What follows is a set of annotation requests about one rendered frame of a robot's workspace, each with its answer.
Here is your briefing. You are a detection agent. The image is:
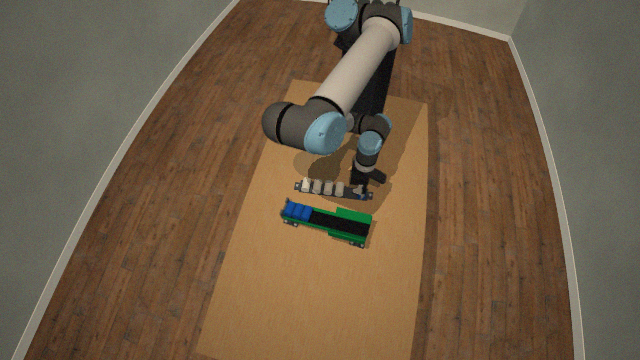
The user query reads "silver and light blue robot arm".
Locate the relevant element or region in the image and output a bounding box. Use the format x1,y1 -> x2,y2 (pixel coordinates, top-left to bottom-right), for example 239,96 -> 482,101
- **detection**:
261,0 -> 413,184

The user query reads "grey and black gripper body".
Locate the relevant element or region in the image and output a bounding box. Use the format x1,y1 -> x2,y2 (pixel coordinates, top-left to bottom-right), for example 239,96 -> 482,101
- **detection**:
350,160 -> 369,185

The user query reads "cream short plastic bar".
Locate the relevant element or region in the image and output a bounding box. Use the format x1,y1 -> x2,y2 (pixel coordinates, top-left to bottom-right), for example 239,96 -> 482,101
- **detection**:
301,177 -> 311,192
312,179 -> 322,194

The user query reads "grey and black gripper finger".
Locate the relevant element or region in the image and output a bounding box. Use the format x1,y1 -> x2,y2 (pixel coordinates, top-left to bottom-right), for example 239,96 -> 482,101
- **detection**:
352,182 -> 367,199

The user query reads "cream cylinder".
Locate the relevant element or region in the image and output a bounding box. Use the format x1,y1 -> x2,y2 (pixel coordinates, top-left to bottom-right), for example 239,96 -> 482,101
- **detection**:
335,182 -> 344,197
323,180 -> 333,195

